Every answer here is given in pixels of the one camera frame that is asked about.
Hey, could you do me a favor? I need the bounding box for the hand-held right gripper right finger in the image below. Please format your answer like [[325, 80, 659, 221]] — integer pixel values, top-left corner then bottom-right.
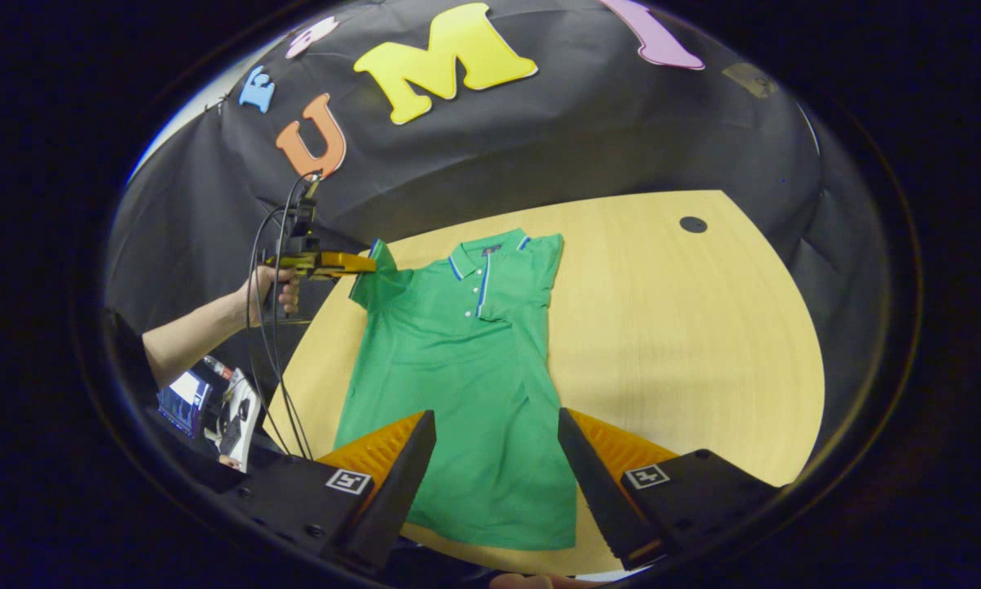
[[557, 407, 781, 572]]

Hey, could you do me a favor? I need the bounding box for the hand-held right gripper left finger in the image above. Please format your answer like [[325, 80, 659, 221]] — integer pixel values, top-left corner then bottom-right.
[[241, 409, 438, 573]]

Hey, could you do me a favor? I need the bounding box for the green T-shirt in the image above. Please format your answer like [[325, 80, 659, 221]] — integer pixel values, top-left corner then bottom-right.
[[333, 227, 579, 551]]

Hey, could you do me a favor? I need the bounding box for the white plastic device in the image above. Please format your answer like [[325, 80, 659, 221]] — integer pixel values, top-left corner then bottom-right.
[[210, 366, 263, 474]]

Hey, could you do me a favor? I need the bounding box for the blue white display screen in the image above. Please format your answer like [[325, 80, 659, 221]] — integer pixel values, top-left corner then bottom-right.
[[157, 368, 214, 440]]

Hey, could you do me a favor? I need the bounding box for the person's black sleeve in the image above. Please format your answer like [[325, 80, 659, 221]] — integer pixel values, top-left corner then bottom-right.
[[104, 307, 164, 410]]

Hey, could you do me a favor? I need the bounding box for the black backdrop cloth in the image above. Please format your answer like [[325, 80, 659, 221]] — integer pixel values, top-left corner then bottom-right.
[[106, 0, 892, 459]]

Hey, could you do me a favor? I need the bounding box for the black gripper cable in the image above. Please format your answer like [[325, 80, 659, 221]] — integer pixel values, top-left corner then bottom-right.
[[245, 170, 315, 461]]

